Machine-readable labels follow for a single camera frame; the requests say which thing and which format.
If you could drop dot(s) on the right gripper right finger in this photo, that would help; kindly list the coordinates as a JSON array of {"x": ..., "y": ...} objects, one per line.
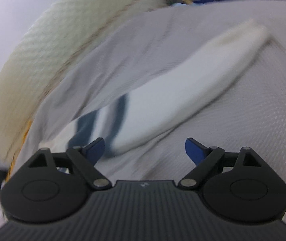
[{"x": 206, "y": 160}]

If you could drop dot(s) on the grey bed duvet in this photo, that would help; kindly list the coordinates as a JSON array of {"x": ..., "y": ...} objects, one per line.
[{"x": 251, "y": 111}]

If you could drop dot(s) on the cream quilted headboard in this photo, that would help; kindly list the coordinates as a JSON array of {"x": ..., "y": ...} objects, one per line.
[{"x": 47, "y": 51}]

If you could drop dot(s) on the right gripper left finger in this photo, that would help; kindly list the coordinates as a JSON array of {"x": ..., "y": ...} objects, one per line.
[{"x": 85, "y": 158}]

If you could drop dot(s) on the white blue striped fleece sweater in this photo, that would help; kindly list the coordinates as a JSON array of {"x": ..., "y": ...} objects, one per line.
[{"x": 167, "y": 100}]

